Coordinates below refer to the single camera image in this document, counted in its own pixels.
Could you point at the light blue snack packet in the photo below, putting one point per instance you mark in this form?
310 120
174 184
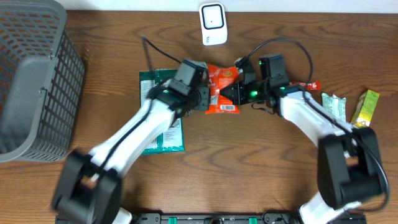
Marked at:
335 105

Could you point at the green yellow juice carton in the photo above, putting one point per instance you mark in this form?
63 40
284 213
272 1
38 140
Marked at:
365 109

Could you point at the green snack bag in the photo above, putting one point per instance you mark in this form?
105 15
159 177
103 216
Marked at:
172 139

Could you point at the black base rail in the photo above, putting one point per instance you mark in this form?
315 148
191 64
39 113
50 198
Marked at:
269 218

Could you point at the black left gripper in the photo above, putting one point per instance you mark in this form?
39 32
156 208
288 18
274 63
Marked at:
204 104

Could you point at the grey plastic mesh basket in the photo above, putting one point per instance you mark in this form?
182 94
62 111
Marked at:
42 79

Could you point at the red snack stick packet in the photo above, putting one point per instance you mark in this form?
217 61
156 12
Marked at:
314 85

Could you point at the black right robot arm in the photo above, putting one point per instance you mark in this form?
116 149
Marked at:
350 170

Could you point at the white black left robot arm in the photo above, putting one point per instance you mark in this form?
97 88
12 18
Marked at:
90 186

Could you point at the white barcode scanner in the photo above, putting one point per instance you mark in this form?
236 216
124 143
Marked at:
213 23

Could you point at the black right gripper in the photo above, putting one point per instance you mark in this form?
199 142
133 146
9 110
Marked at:
238 98

